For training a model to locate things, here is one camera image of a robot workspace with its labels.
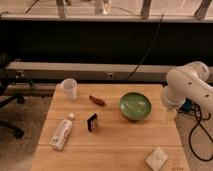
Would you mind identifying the green ceramic bowl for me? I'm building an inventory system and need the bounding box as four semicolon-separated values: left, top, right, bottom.
119;92;152;121

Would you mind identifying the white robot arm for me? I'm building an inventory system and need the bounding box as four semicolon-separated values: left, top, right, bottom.
161;61;213;114

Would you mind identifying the black office chair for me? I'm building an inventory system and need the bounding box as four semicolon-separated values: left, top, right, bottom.
0;52;26;140

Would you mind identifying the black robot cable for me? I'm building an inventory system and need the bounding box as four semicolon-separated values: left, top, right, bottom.
177;101;213;163

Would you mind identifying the black hanging cable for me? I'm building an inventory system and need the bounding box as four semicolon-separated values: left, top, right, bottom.
123;13;165;81

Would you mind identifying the white sponge block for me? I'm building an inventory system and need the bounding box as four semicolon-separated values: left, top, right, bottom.
146;147;168;171

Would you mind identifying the black standing eraser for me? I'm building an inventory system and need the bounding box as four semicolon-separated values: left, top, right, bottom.
87;114;98;132

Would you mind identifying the pale yellow end stick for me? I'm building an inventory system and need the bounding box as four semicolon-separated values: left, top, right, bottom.
165;109;177;121

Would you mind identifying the white paper cup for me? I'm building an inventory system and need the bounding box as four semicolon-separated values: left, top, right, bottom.
60;78;77;100

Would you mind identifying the white plastic bottle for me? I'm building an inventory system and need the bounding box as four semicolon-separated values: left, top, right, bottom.
50;113;75;150

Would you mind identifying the red chili pepper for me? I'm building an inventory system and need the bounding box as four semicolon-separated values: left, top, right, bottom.
89;95;105;106

